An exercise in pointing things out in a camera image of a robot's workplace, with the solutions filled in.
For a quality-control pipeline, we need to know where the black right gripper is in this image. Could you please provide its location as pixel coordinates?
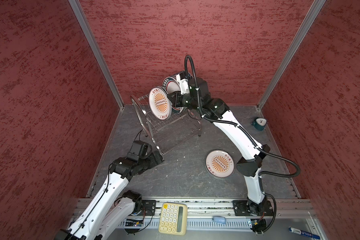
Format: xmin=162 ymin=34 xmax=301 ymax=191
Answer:
xmin=168 ymin=90 xmax=203 ymax=110

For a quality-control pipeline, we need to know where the stainless steel dish rack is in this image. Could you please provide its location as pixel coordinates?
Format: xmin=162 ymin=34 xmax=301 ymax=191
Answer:
xmin=130 ymin=95 xmax=202 ymax=155

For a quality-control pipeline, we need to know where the orange patterned plate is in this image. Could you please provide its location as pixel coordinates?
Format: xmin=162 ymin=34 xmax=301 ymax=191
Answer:
xmin=205 ymin=150 xmax=235 ymax=179
xmin=148 ymin=87 xmax=172 ymax=121

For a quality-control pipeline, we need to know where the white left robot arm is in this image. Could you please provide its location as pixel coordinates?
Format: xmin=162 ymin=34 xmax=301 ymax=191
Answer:
xmin=54 ymin=140 xmax=163 ymax=240

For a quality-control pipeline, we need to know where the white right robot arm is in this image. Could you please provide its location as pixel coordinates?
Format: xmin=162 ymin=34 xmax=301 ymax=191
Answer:
xmin=164 ymin=79 xmax=270 ymax=216

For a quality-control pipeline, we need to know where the red green rimmed plate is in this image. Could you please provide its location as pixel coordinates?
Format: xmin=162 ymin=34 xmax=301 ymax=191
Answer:
xmin=162 ymin=77 xmax=184 ymax=114

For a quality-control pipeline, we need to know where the yellow calculator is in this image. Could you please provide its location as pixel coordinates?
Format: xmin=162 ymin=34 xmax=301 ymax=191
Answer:
xmin=158 ymin=203 xmax=188 ymax=236

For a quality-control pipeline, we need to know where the left circuit board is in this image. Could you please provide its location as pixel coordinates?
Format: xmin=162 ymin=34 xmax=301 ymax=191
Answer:
xmin=125 ymin=219 xmax=144 ymax=228

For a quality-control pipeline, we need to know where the circuit board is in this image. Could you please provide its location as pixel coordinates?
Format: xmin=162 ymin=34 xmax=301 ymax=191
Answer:
xmin=251 ymin=219 xmax=258 ymax=227
xmin=125 ymin=219 xmax=144 ymax=228

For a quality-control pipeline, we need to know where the green white alarm clock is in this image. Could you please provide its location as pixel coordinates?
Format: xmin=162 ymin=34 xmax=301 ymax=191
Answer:
xmin=252 ymin=118 xmax=268 ymax=131

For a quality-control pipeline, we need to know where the right circuit board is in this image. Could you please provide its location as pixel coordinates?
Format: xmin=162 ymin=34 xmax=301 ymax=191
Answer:
xmin=251 ymin=219 xmax=258 ymax=227

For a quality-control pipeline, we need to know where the blue white marker pen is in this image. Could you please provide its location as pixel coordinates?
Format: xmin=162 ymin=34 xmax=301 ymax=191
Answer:
xmin=289 ymin=227 xmax=321 ymax=240

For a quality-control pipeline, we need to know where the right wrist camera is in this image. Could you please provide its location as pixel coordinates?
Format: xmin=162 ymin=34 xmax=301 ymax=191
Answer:
xmin=175 ymin=74 xmax=190 ymax=95

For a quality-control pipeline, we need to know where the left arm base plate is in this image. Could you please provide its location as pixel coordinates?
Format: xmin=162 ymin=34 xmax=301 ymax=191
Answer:
xmin=133 ymin=200 xmax=157 ymax=216

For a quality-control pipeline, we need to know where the black corrugated cable hose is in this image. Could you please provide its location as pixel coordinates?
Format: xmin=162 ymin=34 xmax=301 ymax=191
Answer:
xmin=184 ymin=55 xmax=301 ymax=178

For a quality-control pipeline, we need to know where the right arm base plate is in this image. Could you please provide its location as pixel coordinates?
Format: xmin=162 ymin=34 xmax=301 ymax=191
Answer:
xmin=233 ymin=200 xmax=274 ymax=217

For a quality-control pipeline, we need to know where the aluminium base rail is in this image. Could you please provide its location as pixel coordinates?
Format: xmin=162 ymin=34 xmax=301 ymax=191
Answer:
xmin=117 ymin=198 xmax=317 ymax=231

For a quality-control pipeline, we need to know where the aluminium corner post left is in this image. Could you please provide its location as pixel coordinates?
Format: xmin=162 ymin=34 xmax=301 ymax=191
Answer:
xmin=68 ymin=0 xmax=125 ymax=111

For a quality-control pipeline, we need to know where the aluminium corner post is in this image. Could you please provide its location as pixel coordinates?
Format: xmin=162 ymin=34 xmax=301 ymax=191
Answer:
xmin=68 ymin=0 xmax=125 ymax=111
xmin=257 ymin=0 xmax=326 ymax=112

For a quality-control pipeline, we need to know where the aluminium corner post right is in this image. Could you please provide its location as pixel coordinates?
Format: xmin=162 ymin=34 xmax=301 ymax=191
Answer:
xmin=257 ymin=0 xmax=326 ymax=112

